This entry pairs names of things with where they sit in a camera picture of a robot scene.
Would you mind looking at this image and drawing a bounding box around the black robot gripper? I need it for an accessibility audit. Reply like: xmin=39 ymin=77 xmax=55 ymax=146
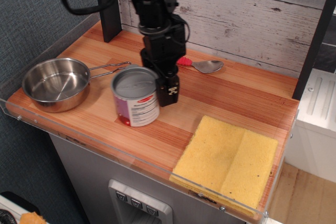
xmin=140 ymin=14 xmax=189 ymax=107

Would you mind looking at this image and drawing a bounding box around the toy tin can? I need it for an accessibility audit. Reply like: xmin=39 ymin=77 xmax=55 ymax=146
xmin=111 ymin=65 xmax=160 ymax=127

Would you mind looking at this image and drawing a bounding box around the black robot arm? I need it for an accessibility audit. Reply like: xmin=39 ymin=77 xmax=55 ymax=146
xmin=131 ymin=0 xmax=188 ymax=107

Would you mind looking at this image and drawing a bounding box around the stainless steel pot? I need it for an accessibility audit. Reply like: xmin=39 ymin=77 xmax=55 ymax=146
xmin=22 ymin=58 xmax=131 ymax=113

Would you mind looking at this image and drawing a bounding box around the yellow folded cloth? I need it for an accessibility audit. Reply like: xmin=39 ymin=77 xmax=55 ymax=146
xmin=169 ymin=115 xmax=278 ymax=216

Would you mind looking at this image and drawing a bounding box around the grey toy fridge cabinet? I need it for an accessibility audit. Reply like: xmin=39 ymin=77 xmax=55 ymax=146
xmin=48 ymin=132 xmax=247 ymax=224

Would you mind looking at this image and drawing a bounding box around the silver dispenser button panel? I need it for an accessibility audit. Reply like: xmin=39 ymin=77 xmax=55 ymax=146
xmin=108 ymin=179 xmax=173 ymax=223

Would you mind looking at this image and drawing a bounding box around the white toy sink unit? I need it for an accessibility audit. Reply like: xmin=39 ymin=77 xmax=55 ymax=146
xmin=285 ymin=69 xmax=335 ymax=182

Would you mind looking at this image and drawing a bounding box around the orange cloth bottom corner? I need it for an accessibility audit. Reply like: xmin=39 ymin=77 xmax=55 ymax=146
xmin=19 ymin=212 xmax=47 ymax=224

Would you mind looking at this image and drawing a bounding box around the red handled metal spoon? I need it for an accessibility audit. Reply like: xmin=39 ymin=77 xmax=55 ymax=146
xmin=176 ymin=57 xmax=224 ymax=73

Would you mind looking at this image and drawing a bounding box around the black vertical post left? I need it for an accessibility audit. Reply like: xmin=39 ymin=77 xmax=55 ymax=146
xmin=98 ymin=0 xmax=122 ymax=42

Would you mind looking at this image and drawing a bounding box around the black vertical post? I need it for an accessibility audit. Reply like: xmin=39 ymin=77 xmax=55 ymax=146
xmin=98 ymin=0 xmax=122 ymax=42
xmin=292 ymin=0 xmax=335 ymax=101

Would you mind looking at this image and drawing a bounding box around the clear acrylic guard rail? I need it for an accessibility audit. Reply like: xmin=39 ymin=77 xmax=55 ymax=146
xmin=2 ymin=91 xmax=299 ymax=223

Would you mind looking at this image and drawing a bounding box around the black vertical post right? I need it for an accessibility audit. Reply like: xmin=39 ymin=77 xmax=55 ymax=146
xmin=292 ymin=0 xmax=335 ymax=101

